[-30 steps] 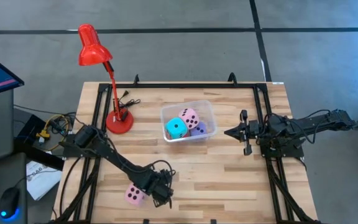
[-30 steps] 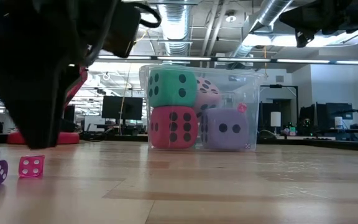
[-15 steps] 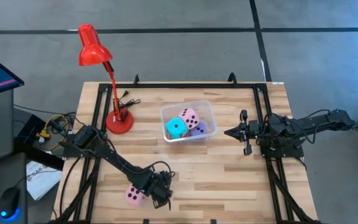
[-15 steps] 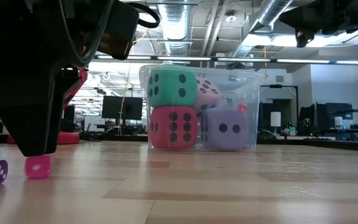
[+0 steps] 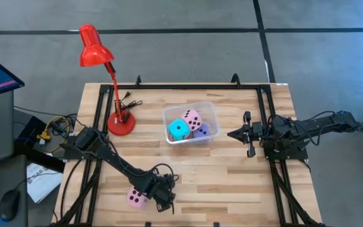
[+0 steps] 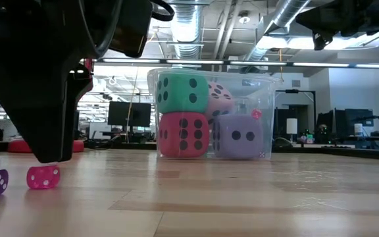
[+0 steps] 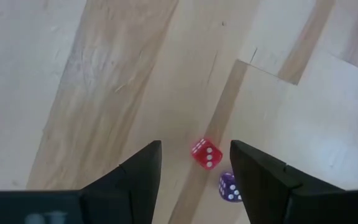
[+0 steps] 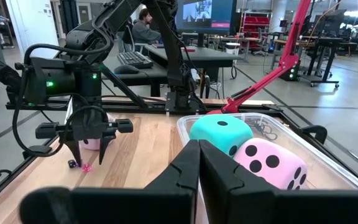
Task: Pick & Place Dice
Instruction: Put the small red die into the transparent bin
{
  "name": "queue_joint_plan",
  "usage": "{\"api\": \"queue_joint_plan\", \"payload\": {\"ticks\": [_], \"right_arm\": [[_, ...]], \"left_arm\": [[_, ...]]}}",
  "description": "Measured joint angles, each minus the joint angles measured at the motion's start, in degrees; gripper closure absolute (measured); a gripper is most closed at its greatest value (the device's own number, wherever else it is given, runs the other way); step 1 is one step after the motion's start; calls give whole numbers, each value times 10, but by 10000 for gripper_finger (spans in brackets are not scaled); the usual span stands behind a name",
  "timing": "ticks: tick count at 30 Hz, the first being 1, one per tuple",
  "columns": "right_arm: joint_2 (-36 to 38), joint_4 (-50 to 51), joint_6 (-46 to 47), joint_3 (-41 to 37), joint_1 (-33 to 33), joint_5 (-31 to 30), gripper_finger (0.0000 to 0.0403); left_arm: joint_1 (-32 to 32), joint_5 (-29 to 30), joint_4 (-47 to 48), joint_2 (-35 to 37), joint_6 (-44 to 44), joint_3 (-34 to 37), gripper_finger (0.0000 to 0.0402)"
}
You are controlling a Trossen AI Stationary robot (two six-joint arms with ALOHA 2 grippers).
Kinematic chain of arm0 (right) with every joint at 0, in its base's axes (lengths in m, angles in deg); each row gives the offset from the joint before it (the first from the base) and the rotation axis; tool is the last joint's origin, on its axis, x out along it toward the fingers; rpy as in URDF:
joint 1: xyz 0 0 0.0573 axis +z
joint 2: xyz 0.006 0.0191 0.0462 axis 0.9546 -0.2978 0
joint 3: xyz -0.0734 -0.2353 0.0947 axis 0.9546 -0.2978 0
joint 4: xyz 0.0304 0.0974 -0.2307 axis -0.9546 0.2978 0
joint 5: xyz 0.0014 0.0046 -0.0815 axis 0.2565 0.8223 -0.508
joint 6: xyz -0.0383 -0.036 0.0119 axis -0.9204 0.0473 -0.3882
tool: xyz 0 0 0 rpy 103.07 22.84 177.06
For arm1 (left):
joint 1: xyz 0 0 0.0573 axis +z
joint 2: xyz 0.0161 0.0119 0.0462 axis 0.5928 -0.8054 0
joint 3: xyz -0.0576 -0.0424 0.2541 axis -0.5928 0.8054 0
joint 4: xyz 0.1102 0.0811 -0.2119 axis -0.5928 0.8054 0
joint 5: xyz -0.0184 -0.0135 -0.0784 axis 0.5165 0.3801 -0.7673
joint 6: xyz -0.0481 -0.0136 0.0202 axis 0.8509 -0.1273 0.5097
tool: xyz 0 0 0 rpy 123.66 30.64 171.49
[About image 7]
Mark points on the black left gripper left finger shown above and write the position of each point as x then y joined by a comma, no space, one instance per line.
89,208

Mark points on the small purple die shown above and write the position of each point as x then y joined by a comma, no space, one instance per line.
225,189

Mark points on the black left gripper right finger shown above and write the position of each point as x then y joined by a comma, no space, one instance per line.
291,205

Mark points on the small pink die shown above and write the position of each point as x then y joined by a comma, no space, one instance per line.
202,155

